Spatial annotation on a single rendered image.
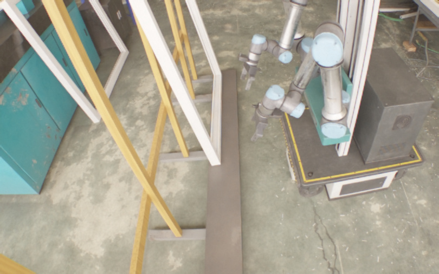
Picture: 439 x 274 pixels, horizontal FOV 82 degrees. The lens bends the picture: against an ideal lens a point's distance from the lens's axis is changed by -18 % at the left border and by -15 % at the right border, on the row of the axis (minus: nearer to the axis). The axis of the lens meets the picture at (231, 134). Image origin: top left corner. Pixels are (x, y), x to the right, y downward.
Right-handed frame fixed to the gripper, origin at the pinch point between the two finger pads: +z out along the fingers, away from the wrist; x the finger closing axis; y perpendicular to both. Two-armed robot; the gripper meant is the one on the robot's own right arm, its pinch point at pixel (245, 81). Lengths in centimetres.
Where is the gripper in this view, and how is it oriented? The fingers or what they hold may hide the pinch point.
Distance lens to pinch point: 191.8
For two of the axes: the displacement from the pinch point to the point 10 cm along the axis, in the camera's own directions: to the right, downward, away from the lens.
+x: -1.9, -6.1, 7.7
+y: 9.5, 0.9, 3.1
